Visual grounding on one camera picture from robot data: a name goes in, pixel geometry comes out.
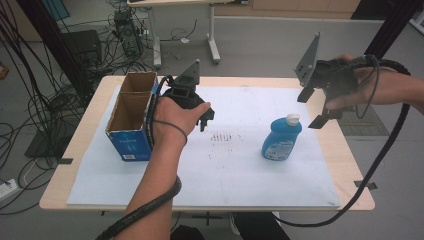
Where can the person's white shoe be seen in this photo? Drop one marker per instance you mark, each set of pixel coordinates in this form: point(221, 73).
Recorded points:
point(234, 225)

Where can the person's right hand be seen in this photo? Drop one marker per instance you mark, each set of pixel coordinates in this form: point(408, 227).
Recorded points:
point(386, 86)

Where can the white paper sheet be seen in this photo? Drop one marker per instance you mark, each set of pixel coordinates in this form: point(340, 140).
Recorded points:
point(226, 173)

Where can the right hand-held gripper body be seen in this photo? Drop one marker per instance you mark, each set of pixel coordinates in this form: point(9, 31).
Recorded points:
point(333, 78)

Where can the black tape strip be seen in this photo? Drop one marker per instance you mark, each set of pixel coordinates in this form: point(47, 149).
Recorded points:
point(65, 161)
point(360, 183)

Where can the white desk with metal legs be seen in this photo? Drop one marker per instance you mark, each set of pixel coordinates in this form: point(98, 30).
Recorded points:
point(213, 43)

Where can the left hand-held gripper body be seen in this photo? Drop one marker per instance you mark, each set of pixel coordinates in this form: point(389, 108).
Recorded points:
point(185, 95)

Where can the blue bottle with white cap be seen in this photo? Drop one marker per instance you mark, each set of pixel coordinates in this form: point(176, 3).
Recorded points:
point(280, 140)

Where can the computer tower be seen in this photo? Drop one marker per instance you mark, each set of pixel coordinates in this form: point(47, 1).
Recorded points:
point(128, 33)

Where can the black flat base plate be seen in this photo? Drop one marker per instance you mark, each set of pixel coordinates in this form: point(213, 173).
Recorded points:
point(43, 145)

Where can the white power strip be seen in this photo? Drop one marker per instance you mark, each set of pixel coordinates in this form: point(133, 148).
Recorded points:
point(6, 189)

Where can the dark metal frame post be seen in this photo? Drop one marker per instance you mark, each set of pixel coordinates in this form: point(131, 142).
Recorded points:
point(390, 26)
point(53, 36)

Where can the blue cardboard box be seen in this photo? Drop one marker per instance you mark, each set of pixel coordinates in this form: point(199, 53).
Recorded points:
point(131, 143)

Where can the person's left hand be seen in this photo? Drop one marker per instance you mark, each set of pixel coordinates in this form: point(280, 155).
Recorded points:
point(173, 123)

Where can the person's leg in black trousers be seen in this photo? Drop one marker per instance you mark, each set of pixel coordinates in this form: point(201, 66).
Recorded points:
point(260, 228)

